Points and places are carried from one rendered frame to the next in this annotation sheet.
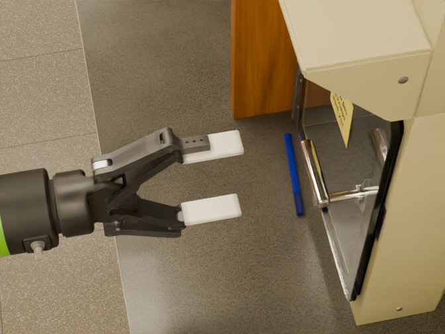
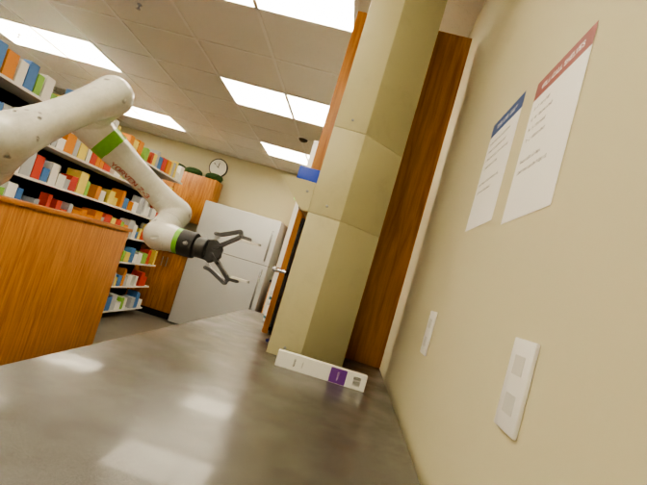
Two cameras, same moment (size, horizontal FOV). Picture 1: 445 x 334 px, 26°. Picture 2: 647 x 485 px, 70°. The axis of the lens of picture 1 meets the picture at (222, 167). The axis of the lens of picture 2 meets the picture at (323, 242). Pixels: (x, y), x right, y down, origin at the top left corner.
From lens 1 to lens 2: 144 cm
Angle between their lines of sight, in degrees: 62
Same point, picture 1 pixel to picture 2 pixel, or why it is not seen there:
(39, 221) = (191, 236)
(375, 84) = (299, 189)
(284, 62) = not seen: hidden behind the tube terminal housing
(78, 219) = (201, 242)
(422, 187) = (305, 252)
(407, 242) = (296, 289)
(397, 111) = (303, 204)
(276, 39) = not seen: hidden behind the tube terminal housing
